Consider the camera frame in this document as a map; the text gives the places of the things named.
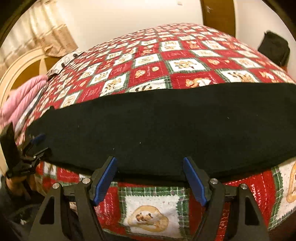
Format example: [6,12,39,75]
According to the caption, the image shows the black pants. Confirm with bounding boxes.
[25,83,295,182]

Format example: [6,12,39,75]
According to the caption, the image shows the person's left hand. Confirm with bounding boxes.
[6,175,37,196]

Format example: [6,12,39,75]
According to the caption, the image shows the red patchwork bear bedspread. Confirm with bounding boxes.
[18,24,295,240]

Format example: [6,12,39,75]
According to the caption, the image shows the white patterned pillow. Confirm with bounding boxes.
[46,51,84,80]

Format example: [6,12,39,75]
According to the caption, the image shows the cream wooden headboard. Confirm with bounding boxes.
[1,47,61,107]

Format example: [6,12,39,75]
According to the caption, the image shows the beige patterned curtain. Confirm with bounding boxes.
[1,1,78,73]

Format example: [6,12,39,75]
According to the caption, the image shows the black suitcase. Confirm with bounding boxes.
[258,31,290,67]

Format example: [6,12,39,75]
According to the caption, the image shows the brown wooden door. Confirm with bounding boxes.
[200,0,236,37]

